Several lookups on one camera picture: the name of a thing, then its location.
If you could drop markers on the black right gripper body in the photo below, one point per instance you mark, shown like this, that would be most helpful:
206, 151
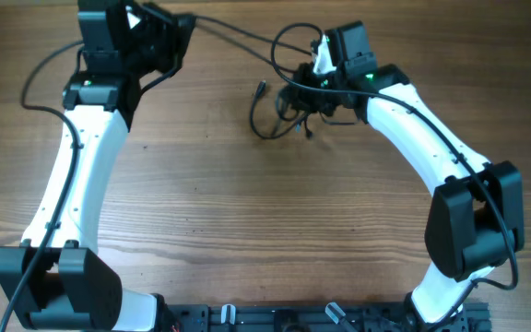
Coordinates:
314, 100

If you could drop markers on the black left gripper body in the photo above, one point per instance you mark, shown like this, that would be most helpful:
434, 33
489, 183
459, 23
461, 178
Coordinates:
159, 43

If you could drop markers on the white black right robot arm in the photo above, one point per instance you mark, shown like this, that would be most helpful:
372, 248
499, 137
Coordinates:
476, 218

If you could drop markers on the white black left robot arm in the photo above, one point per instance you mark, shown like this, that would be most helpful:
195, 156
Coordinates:
54, 278

